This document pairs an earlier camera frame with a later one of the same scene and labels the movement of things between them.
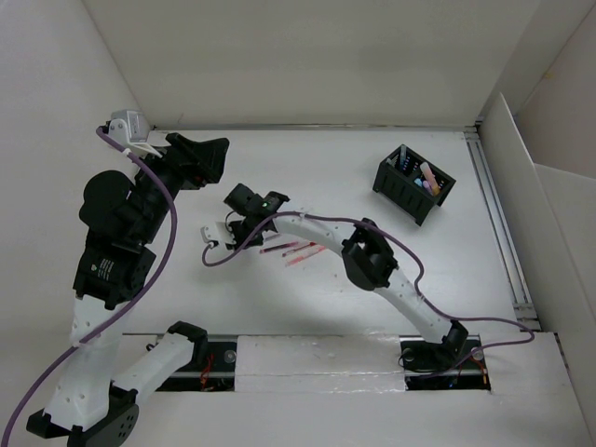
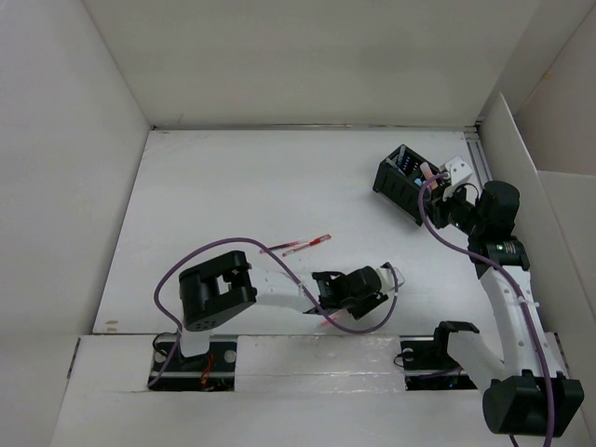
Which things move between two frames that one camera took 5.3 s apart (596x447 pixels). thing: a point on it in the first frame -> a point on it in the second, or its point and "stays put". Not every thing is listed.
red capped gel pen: [299, 248] stays put
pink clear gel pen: [303, 255] -> [326, 322]
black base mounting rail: [211, 367] stays put
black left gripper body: [177, 174] -> [356, 308]
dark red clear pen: [293, 243] stays put
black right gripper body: [240, 229] -> [455, 209]
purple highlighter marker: [427, 187] -> [427, 173]
